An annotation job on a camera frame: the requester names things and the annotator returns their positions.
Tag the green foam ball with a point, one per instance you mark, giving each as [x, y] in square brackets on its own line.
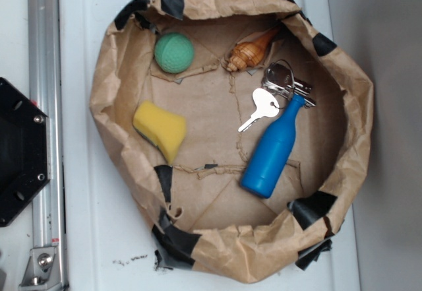
[174, 53]

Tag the yellow sponge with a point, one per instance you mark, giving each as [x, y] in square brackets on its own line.
[164, 129]

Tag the silver single key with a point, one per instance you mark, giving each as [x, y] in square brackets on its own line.
[266, 106]

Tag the blue plastic bottle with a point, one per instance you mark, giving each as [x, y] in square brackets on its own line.
[272, 152]

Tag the orange plastic seashell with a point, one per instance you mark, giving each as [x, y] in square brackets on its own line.
[249, 54]

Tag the silver key bunch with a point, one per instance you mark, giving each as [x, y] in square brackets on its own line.
[279, 79]

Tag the brown paper bag basin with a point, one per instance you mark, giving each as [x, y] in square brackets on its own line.
[199, 216]

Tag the aluminium frame rail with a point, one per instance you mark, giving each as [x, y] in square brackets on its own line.
[48, 208]

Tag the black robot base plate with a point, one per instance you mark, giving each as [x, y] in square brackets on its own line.
[24, 153]

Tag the metal corner bracket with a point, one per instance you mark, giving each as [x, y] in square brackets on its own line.
[44, 271]

